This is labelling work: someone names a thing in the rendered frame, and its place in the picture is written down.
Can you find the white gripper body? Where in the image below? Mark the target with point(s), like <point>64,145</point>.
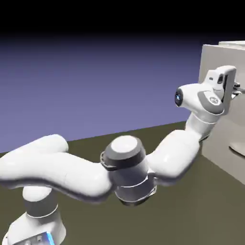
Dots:
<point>230,86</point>

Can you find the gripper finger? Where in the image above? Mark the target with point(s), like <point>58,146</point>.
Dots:
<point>237,84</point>
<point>234,95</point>

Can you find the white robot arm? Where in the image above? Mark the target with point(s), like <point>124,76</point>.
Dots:
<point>57,168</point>

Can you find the pale grey drawer front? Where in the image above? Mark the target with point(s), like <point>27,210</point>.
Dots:
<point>214,61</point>
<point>220,153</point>

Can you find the pale grey cabinet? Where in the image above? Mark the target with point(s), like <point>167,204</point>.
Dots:
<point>233,43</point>

